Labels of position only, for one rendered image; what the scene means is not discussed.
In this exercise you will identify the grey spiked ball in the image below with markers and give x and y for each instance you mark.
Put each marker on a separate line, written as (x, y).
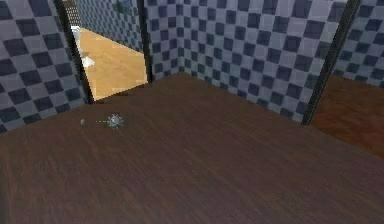
(115, 121)

